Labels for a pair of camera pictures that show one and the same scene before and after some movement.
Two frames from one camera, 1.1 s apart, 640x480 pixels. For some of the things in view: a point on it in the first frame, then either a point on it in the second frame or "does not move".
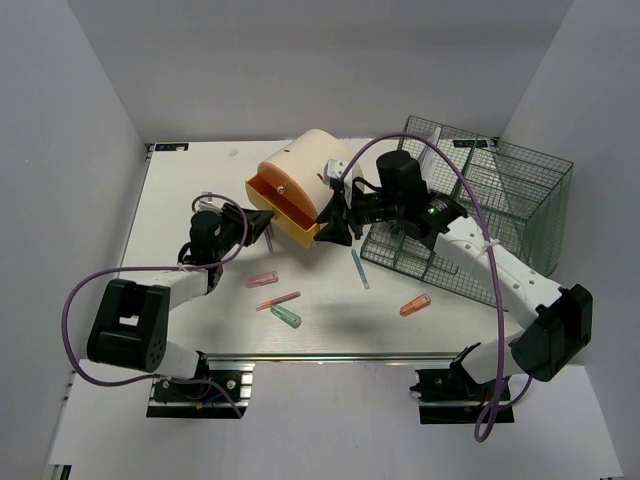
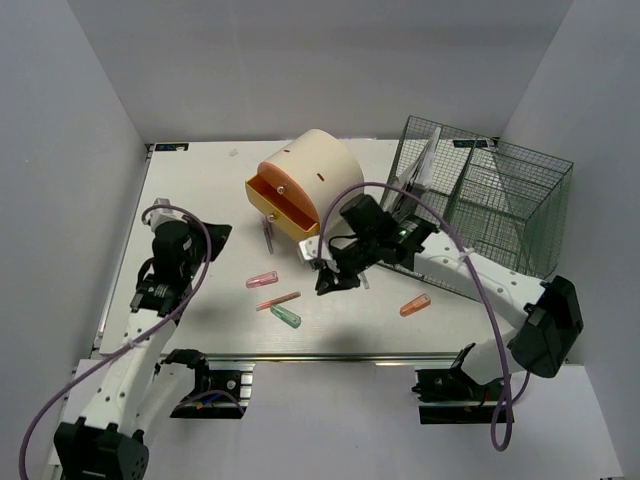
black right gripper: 337,230 → 327,282
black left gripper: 257,222 → 219,233
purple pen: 269,239 does not move
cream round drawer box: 290,181 does not move
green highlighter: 289,318 does not move
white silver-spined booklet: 426,160 does not move
